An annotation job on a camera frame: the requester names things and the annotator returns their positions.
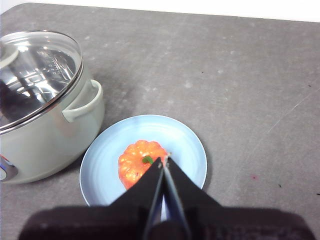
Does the orange toy pumpkin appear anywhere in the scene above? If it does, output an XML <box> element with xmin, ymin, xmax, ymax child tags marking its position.
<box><xmin>117</xmin><ymin>139</ymin><xmax>168</xmax><ymax>191</ymax></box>

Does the pale green electric steamer pot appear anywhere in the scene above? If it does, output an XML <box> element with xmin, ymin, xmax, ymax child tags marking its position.
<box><xmin>0</xmin><ymin>30</ymin><xmax>105</xmax><ymax>185</ymax></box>

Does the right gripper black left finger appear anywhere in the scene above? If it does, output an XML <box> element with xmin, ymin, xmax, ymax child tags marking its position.
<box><xmin>18</xmin><ymin>156</ymin><xmax>164</xmax><ymax>240</ymax></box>

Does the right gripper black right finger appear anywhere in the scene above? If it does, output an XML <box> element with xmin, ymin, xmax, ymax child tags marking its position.
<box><xmin>164</xmin><ymin>159</ymin><xmax>316</xmax><ymax>240</ymax></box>

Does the glass lid with grey knob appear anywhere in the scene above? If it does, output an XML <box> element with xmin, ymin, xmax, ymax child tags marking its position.
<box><xmin>0</xmin><ymin>30</ymin><xmax>84</xmax><ymax>136</ymax></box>

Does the light blue round plate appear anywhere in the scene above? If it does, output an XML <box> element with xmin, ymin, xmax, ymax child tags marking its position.
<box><xmin>79</xmin><ymin>114</ymin><xmax>208</xmax><ymax>221</ymax></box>

